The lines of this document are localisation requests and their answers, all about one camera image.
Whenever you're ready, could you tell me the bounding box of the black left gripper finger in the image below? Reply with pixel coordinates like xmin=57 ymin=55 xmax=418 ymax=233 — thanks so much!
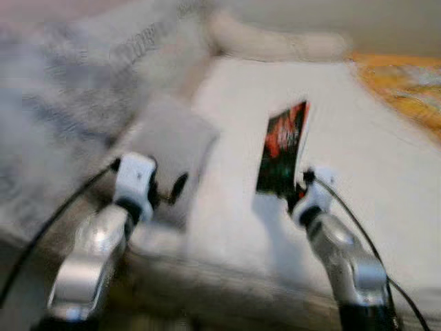
xmin=169 ymin=172 xmax=189 ymax=206

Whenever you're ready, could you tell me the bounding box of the red and black packet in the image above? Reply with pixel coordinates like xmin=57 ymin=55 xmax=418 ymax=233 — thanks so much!
xmin=255 ymin=100 xmax=311 ymax=199

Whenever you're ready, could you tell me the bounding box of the grey lettered pillow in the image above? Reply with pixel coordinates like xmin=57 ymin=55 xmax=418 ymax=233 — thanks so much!
xmin=114 ymin=93 xmax=221 ymax=230

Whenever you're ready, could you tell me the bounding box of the white mattress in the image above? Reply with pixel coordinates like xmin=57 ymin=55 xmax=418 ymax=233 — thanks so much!
xmin=127 ymin=55 xmax=441 ymax=325

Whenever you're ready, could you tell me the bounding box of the white grey ornament print duvet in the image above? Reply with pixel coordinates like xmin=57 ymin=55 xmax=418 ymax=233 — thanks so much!
xmin=0 ymin=0 xmax=216 ymax=239

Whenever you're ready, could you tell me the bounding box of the yellow cartoon print blanket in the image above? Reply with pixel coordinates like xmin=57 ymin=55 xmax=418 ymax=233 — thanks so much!
xmin=351 ymin=54 xmax=441 ymax=142

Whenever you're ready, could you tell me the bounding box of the cream bolster pillow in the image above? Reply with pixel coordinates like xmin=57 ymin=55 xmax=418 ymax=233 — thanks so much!
xmin=276 ymin=31 xmax=352 ymax=63
xmin=207 ymin=10 xmax=290 ymax=61

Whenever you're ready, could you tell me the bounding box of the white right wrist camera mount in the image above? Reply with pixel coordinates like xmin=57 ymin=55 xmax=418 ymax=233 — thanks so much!
xmin=298 ymin=168 xmax=338 ymax=225

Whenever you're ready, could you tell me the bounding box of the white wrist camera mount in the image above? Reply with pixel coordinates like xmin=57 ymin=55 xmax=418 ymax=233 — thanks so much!
xmin=114 ymin=152 xmax=158 ymax=223
xmin=298 ymin=168 xmax=338 ymax=225

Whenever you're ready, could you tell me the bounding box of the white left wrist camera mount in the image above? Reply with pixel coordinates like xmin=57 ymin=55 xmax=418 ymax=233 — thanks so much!
xmin=114 ymin=152 xmax=158 ymax=223

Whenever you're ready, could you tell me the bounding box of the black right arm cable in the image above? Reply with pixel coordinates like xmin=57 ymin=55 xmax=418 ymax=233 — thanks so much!
xmin=314 ymin=176 xmax=431 ymax=331

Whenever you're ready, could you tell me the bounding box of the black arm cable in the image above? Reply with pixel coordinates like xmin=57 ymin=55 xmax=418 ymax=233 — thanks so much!
xmin=0 ymin=160 xmax=119 ymax=308
xmin=314 ymin=176 xmax=431 ymax=331

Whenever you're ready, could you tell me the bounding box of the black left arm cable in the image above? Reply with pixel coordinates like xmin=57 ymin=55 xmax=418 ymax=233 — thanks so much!
xmin=0 ymin=160 xmax=119 ymax=308

